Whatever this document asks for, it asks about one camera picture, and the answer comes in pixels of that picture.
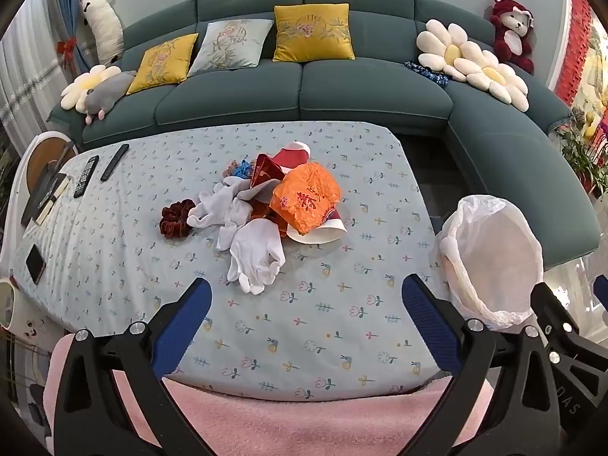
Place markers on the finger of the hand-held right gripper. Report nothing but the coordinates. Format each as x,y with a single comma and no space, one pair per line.
601,294
555,327

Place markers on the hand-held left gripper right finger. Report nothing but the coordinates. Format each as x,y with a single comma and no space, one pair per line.
427,313

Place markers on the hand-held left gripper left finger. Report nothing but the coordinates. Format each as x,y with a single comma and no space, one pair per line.
185,318

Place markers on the trash bin with white bag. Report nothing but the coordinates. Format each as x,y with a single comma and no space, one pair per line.
494,256

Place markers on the red gold printed paper box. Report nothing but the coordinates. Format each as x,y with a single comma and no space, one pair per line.
266,173

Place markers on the orange plastic bag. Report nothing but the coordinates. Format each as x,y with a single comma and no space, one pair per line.
304,194

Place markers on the flat white glove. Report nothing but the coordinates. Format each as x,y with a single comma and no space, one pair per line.
256,251

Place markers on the dark red scrunchie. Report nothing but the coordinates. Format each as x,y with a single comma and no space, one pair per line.
175,218

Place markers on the floral light blue tablecloth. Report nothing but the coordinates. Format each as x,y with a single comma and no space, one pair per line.
285,342

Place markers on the green potted plant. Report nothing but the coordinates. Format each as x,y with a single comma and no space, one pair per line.
582,156

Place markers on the black smartphone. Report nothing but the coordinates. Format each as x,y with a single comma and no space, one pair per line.
35,264

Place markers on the white cartoon print object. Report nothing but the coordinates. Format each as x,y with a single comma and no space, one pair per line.
23,323

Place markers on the slim black remote control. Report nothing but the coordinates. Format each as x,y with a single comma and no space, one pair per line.
115,161

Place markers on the black remote with buttons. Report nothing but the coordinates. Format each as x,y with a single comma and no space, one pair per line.
86,176

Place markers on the black notebook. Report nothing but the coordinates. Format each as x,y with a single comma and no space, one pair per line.
45,194

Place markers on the white round side table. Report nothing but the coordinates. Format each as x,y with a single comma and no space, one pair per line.
40,152

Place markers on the teal fabric sofa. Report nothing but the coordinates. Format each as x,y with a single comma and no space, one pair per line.
370,90

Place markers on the grey plush mouse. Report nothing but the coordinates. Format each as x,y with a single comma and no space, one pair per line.
109,92

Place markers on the blue patterned cloth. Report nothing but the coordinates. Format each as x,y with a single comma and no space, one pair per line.
427,72

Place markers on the small white flower cushion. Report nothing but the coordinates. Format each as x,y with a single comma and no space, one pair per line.
78,88

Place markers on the small yellow embroidered cushion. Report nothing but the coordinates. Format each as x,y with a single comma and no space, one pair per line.
161,61

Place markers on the light blue embroidered cushion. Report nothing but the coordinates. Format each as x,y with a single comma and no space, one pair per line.
230,47

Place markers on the dark red plush bear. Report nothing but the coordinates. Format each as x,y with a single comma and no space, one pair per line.
513,33

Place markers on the white sheer curtain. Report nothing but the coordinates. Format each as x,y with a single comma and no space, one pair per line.
28,71

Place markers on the white cow plush bolster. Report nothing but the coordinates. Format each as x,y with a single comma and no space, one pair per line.
104,28

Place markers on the large yellow embroidered cushion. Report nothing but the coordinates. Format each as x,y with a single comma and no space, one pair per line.
313,33

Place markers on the blue curtain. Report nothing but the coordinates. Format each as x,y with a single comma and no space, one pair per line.
66,14

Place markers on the red wall decoration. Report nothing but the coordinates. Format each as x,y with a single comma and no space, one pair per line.
577,42

